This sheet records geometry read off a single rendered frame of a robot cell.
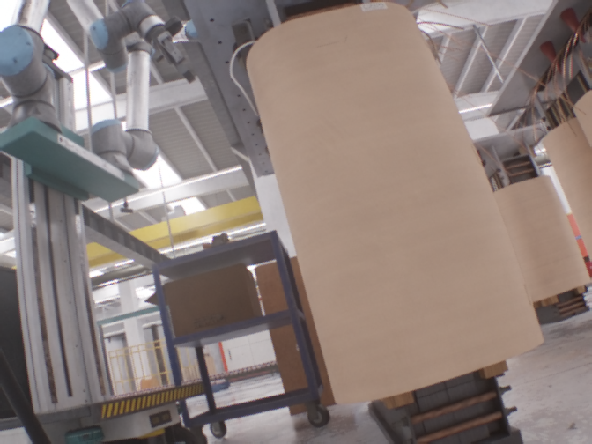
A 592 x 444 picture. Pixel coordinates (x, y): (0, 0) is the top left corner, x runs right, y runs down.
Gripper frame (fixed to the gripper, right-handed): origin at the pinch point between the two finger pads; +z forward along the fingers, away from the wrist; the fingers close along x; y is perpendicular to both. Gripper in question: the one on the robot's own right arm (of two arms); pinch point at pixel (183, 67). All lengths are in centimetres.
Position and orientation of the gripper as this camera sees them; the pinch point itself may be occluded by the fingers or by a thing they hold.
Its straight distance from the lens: 147.7
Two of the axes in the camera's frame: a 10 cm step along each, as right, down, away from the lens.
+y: -7.8, 6.2, -0.5
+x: -0.5, -1.5, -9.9
